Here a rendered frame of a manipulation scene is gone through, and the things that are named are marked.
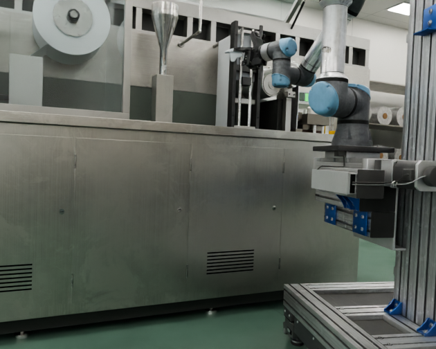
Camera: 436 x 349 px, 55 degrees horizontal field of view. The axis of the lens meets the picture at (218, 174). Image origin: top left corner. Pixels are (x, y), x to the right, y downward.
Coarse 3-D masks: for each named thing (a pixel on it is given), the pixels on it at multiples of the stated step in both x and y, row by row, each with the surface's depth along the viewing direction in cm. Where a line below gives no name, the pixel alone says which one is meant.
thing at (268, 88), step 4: (264, 76) 233; (268, 76) 231; (264, 80) 231; (268, 80) 232; (264, 84) 231; (268, 84) 232; (264, 88) 231; (268, 88) 232; (272, 88) 233; (276, 88) 235; (280, 88) 235; (268, 92) 232; (272, 92) 234; (276, 92) 235
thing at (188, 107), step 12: (132, 96) 234; (144, 96) 237; (180, 96) 246; (192, 96) 249; (204, 96) 252; (216, 96) 255; (132, 108) 235; (144, 108) 237; (180, 108) 246; (192, 108) 249; (204, 108) 252; (180, 120) 247; (192, 120) 250; (204, 120) 253; (240, 120) 263
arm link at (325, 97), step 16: (320, 0) 150; (336, 0) 146; (352, 0) 153; (336, 16) 147; (336, 32) 147; (336, 48) 147; (320, 64) 152; (336, 64) 147; (320, 80) 149; (336, 80) 146; (320, 96) 148; (336, 96) 145; (352, 96) 151; (320, 112) 149; (336, 112) 149
